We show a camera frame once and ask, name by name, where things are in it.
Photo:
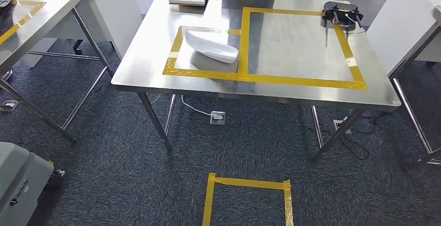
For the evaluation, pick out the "white curved plastic part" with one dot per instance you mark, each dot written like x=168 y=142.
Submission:
x=213 y=50

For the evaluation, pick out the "steel workbench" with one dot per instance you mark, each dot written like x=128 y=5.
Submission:
x=411 y=114
x=44 y=21
x=293 y=45

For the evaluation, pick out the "black remote controller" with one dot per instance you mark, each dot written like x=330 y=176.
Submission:
x=330 y=9

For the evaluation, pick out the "large yellow tape rectangle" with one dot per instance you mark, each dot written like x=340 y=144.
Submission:
x=244 y=45

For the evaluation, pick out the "white power strip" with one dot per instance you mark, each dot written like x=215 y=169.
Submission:
x=339 y=124

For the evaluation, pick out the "small yellow tape rectangle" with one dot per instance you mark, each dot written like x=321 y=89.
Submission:
x=175 y=45

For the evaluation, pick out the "silver floor socket box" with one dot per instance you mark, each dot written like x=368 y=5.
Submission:
x=8 y=105
x=217 y=117

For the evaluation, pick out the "black device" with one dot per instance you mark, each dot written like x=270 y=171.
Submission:
x=7 y=18

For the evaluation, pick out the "grey machine housing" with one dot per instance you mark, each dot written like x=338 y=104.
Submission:
x=20 y=183

